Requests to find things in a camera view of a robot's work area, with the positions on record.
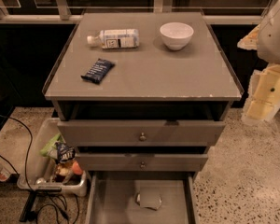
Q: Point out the grey bottom drawer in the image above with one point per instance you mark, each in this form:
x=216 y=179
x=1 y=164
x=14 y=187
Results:
x=112 y=198

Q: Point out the grey drawer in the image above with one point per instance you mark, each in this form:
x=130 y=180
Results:
x=112 y=198
x=140 y=133
x=142 y=162

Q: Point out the grey middle drawer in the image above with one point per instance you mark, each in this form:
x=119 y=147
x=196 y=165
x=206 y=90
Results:
x=142 y=162

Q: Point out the blue chip bag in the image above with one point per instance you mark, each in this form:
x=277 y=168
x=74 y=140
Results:
x=64 y=152

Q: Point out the grey drawer cabinet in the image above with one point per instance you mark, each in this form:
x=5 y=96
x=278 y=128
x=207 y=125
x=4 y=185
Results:
x=150 y=82

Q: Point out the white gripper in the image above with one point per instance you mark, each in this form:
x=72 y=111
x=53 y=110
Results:
x=275 y=37

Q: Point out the white metal railing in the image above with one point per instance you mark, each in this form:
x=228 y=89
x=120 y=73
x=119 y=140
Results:
x=69 y=11

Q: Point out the grey top drawer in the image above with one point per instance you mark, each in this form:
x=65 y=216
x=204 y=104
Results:
x=140 y=133

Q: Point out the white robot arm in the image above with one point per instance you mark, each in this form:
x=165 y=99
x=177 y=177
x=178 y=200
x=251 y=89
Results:
x=265 y=37

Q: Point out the clear plastic water bottle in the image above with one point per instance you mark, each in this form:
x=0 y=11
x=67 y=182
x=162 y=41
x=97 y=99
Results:
x=115 y=39

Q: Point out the orange round fruit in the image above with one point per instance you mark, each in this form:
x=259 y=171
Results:
x=76 y=168

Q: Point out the dark blue snack packet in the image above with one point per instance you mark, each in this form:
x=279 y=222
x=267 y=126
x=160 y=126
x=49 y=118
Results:
x=98 y=71

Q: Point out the white ceramic bowl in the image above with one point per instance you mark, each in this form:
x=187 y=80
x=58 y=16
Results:
x=176 y=35

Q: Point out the green snack bag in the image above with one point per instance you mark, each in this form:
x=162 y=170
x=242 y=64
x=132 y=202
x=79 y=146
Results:
x=50 y=149

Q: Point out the clear plastic storage bin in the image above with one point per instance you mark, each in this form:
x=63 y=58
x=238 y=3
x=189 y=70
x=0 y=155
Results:
x=40 y=169

